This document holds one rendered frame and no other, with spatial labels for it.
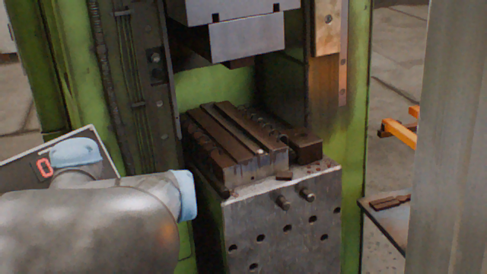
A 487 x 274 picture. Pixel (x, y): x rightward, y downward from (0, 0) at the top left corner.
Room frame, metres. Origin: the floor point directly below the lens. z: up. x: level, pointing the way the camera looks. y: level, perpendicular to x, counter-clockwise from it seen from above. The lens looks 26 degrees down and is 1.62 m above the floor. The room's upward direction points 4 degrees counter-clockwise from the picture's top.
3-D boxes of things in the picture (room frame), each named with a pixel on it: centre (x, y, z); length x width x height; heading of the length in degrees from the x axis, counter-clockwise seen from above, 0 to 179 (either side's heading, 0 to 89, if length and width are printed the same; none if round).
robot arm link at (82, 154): (0.69, 0.27, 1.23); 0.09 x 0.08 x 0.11; 5
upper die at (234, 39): (1.36, 0.05, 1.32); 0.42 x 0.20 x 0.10; 23
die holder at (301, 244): (1.39, 0.00, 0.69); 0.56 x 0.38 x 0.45; 23
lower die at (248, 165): (1.36, 0.05, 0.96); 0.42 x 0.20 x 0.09; 23
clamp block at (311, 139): (1.29, -0.18, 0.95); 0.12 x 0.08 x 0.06; 23
